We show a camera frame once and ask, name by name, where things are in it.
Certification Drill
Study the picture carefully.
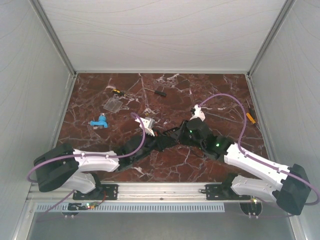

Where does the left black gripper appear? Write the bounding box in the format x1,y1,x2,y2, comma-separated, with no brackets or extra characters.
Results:
133,128,172,162

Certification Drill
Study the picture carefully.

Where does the black fuse box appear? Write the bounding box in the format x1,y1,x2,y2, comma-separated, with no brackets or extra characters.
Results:
162,127,181,142

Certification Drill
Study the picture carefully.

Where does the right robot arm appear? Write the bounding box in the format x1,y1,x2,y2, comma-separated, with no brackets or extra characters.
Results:
178,118,311,215

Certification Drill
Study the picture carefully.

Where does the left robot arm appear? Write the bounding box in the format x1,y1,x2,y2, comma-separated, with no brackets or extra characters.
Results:
33,134,177,199

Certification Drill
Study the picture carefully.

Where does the clear plastic fuse box lid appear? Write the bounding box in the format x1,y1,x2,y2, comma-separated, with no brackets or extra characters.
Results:
103,98,123,114

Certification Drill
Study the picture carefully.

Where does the thin black screwdriver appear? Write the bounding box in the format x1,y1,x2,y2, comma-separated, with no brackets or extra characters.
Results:
246,99,256,119

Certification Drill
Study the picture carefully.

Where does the yellow black small screwdriver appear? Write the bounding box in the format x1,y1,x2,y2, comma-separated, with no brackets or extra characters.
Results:
112,89,125,96

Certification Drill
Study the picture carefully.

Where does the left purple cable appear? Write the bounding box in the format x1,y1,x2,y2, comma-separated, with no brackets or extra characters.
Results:
26,112,147,223

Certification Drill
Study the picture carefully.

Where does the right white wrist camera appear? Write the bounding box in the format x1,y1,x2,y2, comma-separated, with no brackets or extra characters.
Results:
189,104,206,122

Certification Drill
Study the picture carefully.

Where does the black handle screwdriver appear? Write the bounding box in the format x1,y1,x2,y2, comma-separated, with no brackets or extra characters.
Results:
145,88,167,97

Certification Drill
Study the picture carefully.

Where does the orange handle screwdriver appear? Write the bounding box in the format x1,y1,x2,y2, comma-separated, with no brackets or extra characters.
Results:
246,112,257,125

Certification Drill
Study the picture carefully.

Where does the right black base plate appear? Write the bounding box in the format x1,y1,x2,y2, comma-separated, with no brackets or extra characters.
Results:
199,184,251,201

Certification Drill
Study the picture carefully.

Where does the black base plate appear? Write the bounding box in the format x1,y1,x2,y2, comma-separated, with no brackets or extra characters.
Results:
72,184,119,201
199,184,251,201

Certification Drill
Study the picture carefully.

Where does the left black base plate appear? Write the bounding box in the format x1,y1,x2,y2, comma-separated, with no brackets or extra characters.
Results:
72,184,119,201

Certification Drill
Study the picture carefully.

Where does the grey slotted cable duct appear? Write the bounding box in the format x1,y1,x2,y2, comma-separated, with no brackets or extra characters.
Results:
51,202,225,213

